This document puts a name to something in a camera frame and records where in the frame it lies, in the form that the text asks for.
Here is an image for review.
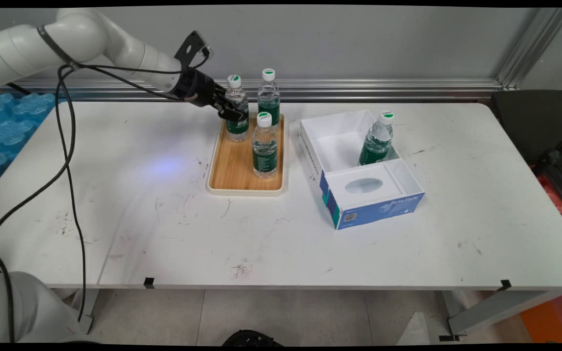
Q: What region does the grey strap on arm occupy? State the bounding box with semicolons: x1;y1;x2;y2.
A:
36;25;79;69

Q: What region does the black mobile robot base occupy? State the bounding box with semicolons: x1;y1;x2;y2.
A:
221;330;284;347

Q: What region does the wooden tray with cream rim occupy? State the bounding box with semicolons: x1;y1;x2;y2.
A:
206;112;288;197

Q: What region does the red bag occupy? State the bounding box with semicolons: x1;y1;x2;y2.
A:
530;165;562;225

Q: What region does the slanted aluminium frame post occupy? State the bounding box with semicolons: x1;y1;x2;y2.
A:
497;7;562;89

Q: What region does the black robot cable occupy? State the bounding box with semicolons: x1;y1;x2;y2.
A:
57;63;186;322
0;46;213;342

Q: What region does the orange box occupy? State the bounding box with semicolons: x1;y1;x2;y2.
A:
520;291;562;343

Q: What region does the grey slanted table leg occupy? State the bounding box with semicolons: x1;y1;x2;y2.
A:
443;290;562;337

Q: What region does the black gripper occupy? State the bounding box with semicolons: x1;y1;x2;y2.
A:
179;68;250;122

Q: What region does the horizontal aluminium frame rail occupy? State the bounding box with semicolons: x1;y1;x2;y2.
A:
0;78;506;103

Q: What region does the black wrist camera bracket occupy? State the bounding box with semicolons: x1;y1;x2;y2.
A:
174;30;213;66

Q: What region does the water bottle green label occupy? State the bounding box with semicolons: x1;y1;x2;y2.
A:
251;112;278;179
224;75;250;142
257;68;281;126
358;110;395;166

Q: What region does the blue plastic bottle pack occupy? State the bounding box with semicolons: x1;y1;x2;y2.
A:
0;93;62;187

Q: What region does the blue and white glove box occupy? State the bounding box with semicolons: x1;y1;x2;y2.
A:
298;110;426;231

